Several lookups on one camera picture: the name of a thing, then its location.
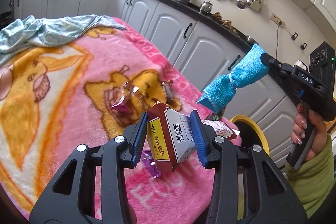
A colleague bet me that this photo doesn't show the blue towel bundle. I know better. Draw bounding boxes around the blue towel bundle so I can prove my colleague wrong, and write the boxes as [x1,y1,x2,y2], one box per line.
[197,44,269,113]

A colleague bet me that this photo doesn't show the red white carton box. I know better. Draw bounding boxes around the red white carton box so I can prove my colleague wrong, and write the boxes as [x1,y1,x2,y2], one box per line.
[147,103,195,173]

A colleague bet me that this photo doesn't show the green sleeve forearm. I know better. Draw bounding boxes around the green sleeve forearm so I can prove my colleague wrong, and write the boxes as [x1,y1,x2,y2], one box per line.
[284,136,335,218]

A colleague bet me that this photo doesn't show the yellow rimmed black trash bin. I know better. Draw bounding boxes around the yellow rimmed black trash bin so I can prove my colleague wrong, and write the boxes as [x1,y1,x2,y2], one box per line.
[230,115,270,155]

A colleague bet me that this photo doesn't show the right hand painted nails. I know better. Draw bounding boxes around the right hand painted nails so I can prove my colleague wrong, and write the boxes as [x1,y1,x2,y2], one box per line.
[290,102,329,162]

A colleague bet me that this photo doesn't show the purple snack wrapper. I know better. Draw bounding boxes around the purple snack wrapper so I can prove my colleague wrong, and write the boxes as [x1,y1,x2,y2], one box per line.
[141,149,161,178]

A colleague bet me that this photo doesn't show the red snack bag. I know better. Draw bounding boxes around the red snack bag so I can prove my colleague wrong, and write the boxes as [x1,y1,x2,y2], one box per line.
[202,120,240,140]

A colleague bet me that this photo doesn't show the brown candy bar wrapper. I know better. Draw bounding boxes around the brown candy bar wrapper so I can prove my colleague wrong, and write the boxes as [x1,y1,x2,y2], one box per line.
[162,80,174,105]

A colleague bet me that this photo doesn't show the clear pink candy wrapper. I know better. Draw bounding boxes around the clear pink candy wrapper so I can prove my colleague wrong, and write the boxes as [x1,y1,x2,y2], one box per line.
[110,81,139,114]

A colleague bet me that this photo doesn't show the white cabinet row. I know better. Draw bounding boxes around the white cabinet row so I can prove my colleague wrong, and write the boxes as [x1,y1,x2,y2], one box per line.
[1,0,294,166]

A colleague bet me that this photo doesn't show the steel teapot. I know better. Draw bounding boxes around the steel teapot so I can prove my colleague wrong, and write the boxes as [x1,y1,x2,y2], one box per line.
[199,1,213,15]

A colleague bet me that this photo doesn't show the pink cartoon blanket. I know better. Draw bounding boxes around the pink cartoon blanket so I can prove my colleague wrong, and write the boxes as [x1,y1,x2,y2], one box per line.
[1,18,213,223]

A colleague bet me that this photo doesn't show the light blue cloth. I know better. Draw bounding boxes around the light blue cloth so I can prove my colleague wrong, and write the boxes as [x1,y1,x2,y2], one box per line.
[1,14,126,65]

